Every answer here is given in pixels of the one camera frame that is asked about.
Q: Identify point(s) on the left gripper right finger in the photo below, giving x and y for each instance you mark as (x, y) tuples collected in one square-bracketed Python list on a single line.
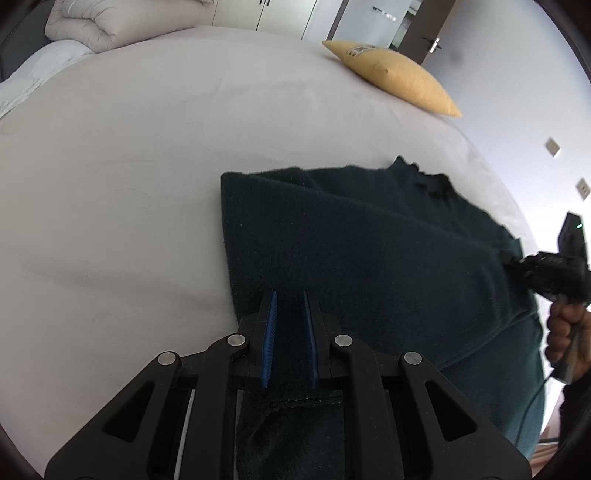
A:
[(312, 349)]

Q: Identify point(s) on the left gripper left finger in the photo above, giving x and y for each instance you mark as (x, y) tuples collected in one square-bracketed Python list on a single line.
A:
[(268, 322)]

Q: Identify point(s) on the dark green knit sweater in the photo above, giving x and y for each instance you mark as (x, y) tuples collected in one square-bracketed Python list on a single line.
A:
[(404, 263)]

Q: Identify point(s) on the person's right hand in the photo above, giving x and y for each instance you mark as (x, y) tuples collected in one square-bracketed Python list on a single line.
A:
[(562, 319)]

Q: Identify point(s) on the white bed sheet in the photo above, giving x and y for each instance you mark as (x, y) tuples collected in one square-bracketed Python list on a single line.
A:
[(111, 241)]

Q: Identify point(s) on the yellow throw pillow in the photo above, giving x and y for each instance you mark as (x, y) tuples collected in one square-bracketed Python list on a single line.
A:
[(396, 74)]

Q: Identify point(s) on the wooden door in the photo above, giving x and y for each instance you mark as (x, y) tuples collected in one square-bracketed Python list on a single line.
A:
[(426, 18)]

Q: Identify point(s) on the white wardrobe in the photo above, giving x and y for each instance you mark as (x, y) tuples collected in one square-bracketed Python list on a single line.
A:
[(289, 18)]

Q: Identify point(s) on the folded beige duvet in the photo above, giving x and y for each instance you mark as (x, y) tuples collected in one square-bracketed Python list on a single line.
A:
[(103, 25)]

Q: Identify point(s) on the lower wall socket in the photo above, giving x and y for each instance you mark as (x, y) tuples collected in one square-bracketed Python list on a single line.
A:
[(583, 188)]

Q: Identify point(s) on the wall socket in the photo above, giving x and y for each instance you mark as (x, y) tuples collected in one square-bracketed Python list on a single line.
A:
[(583, 188), (553, 147)]

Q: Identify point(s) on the upper wall socket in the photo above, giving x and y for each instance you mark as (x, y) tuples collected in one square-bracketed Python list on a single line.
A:
[(553, 147)]

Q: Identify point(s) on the black door handle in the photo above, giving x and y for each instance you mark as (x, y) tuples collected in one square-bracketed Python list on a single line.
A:
[(433, 44)]

